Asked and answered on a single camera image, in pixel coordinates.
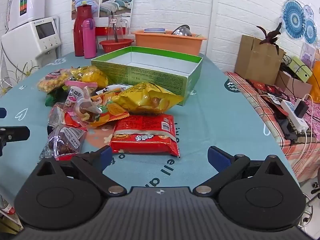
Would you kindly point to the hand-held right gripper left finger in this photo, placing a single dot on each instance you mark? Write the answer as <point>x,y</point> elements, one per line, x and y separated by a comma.
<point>107,155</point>

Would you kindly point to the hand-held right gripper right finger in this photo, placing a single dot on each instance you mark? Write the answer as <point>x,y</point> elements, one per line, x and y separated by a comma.
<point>217,156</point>

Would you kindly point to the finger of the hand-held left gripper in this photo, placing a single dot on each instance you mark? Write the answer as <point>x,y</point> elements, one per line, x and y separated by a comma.
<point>15,133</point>
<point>2,112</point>

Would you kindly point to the red noodle packet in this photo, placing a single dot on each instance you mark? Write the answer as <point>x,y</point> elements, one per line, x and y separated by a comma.
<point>142,140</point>

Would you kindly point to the small red snack packet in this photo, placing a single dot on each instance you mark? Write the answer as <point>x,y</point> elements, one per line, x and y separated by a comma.
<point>71,121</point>

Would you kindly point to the dark green snack packet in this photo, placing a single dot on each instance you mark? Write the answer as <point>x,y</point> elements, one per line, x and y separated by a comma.
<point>53,97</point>

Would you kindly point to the clear yellow popcorn packet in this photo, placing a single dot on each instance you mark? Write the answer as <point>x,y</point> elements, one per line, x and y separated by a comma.
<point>53,81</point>

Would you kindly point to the yellow chips bag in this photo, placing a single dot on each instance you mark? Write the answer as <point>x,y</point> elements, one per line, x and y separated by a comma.
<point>140,97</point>

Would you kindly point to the white snack packet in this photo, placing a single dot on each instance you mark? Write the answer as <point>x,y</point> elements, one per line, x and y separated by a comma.
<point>112,88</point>

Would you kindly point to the pink snack packet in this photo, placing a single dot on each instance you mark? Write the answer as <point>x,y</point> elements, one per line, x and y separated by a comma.
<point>80,83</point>

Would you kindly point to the green cardboard box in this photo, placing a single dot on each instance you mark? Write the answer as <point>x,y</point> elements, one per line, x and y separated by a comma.
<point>150,76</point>

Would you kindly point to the teal printed tablecloth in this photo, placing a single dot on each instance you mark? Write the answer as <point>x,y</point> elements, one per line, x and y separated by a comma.
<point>225,120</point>

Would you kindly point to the white machine with screen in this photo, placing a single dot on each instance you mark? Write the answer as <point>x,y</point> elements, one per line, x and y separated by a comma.
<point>20,47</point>

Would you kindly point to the black phone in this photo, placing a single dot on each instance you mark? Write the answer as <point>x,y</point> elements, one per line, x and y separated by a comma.
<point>287,130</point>

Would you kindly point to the plaid blanket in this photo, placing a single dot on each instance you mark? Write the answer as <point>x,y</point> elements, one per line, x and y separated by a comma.
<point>295,152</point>

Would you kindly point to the red printed envelope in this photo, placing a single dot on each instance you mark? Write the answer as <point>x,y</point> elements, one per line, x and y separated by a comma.
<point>260,86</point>

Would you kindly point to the white power strip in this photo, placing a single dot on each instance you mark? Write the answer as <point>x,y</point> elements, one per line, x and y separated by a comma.
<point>290,115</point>

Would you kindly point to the black charger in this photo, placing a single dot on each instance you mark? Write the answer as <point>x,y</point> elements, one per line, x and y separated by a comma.
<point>301,110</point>

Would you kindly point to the large cardboard box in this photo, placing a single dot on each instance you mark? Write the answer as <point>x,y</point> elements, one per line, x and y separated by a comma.
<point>255,62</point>

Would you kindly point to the small cardboard box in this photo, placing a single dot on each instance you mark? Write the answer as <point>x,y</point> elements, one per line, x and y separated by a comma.
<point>292,86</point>

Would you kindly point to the red plastic basin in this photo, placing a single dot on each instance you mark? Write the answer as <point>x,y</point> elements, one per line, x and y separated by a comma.
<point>116,46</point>

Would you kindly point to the red thermos jug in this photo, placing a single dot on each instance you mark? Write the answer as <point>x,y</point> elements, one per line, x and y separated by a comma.
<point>80,30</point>

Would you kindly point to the pink bottle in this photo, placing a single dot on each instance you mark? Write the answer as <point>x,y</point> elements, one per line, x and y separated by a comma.
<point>89,40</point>

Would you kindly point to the small green box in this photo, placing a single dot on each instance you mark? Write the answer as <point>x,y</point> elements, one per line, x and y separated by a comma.
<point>298,67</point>

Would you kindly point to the dark stirrer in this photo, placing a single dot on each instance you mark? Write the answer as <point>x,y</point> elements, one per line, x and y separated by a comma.
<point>115,33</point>

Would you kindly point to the orange bag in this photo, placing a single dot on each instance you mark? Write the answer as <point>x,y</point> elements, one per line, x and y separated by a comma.
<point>315,82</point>

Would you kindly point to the orange plastic basin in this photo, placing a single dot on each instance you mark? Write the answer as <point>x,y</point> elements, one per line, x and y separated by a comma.
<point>167,43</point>

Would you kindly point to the red flat box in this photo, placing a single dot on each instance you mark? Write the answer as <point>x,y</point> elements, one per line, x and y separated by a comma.
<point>101,31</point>

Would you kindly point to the glass pitcher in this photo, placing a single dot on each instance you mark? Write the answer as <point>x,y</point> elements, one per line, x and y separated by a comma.
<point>122,30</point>

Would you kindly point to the steel bowl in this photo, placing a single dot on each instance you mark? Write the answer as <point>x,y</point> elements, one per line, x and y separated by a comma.
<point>181,31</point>

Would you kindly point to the purple leaf plant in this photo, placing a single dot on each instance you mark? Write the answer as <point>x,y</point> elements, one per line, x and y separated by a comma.
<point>271,36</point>

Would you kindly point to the blue lid container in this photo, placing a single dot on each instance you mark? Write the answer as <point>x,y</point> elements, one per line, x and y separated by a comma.
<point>154,30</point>

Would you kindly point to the purple card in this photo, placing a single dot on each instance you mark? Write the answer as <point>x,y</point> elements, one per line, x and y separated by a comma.
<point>308,55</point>

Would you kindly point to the small blue paper fan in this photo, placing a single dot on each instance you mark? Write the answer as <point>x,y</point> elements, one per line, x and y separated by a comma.
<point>310,31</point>

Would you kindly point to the large blue paper fan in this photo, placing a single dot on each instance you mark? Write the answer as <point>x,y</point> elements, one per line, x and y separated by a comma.
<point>294,15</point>

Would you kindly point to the purple paper fan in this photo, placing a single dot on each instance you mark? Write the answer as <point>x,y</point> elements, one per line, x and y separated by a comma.
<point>308,12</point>

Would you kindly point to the white wall water purifier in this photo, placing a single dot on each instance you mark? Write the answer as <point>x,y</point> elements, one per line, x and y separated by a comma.
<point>27,5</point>

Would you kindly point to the bedding wall poster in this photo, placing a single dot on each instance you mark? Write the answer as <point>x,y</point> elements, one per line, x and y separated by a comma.
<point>112,0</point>

